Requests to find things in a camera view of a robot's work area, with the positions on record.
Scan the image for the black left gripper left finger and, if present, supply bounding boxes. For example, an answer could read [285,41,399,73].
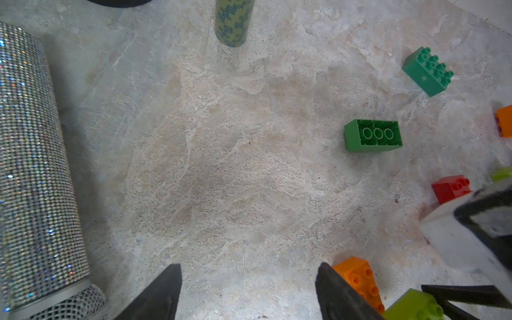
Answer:
[115,264,183,320]

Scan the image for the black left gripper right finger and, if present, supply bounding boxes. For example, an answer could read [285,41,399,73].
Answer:
[315,262,384,320]

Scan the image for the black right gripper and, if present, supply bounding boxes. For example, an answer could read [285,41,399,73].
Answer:
[419,192,511,320]

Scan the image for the lime green lego brick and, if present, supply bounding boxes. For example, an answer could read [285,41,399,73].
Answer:
[382,289,445,320]
[491,167,512,183]

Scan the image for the dark green lego brick near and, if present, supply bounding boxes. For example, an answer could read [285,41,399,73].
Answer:
[344,119,403,152]

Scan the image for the dark green lego brick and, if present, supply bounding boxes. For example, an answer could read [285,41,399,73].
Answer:
[402,47,454,97]
[344,119,403,152]

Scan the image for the small orange lego brick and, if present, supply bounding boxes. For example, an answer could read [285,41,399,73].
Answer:
[495,105,512,139]

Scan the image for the dark green lego brick far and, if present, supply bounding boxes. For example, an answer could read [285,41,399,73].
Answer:
[402,47,454,97]

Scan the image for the glitter silver microphone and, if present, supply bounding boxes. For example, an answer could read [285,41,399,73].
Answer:
[1,23,107,319]

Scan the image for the green camouflage can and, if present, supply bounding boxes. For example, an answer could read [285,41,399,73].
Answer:
[214,0,255,47]

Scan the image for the black microphone stand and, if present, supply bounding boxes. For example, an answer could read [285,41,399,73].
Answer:
[88,0,151,8]

